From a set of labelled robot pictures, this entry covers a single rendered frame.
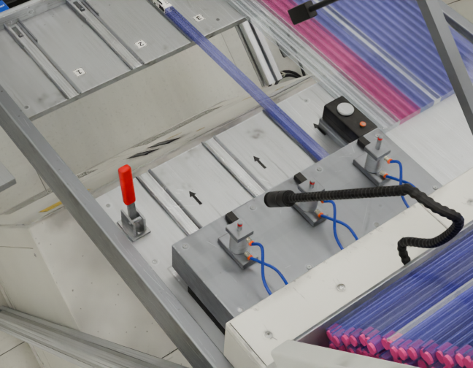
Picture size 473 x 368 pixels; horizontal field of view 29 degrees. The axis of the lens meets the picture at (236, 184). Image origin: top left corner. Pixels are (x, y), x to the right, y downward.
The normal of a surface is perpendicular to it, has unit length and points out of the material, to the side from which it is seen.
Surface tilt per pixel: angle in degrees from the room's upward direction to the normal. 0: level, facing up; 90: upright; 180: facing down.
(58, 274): 0
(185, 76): 0
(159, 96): 0
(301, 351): 90
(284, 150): 42
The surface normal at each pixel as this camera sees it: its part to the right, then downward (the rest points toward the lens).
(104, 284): 0.44, -0.05
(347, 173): 0.04, -0.64
